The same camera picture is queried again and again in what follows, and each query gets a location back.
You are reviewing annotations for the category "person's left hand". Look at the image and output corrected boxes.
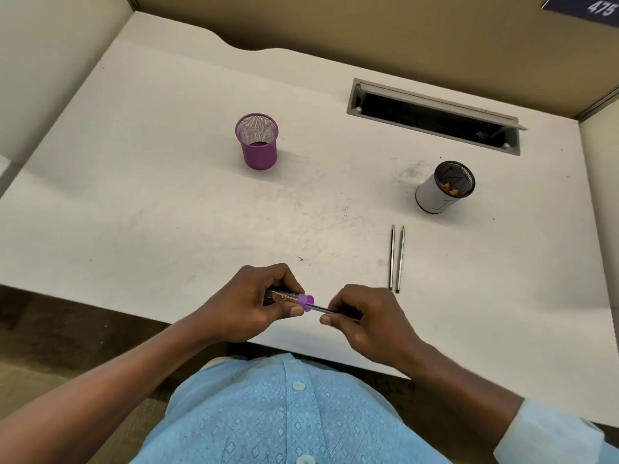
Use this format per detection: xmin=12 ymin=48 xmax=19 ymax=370
xmin=193 ymin=263 xmax=306 ymax=343

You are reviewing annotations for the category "person's right hand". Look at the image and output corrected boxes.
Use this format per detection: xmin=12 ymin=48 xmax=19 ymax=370
xmin=319 ymin=284 xmax=429 ymax=375

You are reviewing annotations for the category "purple clear tube sharpener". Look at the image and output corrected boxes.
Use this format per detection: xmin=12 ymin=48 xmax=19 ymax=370
xmin=264 ymin=289 xmax=316 ymax=313

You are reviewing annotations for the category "purple mesh pencil cup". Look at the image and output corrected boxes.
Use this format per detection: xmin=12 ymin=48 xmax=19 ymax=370
xmin=235 ymin=113 xmax=280 ymax=171

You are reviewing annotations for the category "person's left forearm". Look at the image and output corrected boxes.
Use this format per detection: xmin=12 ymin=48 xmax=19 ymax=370
xmin=0 ymin=316 xmax=223 ymax=464

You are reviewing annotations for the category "person's right forearm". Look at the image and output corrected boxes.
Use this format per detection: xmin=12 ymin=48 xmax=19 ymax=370
xmin=401 ymin=343 xmax=526 ymax=450

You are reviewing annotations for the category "light blue patterned shirt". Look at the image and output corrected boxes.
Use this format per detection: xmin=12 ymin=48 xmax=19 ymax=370
xmin=130 ymin=353 xmax=619 ymax=464

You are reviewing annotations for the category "white cup with black rim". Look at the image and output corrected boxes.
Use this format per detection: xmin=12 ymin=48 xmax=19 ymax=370
xmin=415 ymin=160 xmax=477 ymax=215

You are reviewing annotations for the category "cream side divider panel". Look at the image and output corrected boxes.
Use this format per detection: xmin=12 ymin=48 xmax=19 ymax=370
xmin=0 ymin=0 xmax=135 ymax=165
xmin=578 ymin=86 xmax=619 ymax=356

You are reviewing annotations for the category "tan back partition panel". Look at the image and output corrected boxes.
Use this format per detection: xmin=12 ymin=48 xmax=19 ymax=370
xmin=128 ymin=0 xmax=619 ymax=121

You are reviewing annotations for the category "dark blue number sign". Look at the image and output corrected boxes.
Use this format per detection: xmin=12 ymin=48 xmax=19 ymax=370
xmin=541 ymin=0 xmax=619 ymax=17

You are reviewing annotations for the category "grey desk cable tray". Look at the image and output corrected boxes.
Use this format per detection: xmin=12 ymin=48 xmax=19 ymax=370
xmin=346 ymin=77 xmax=529 ymax=157

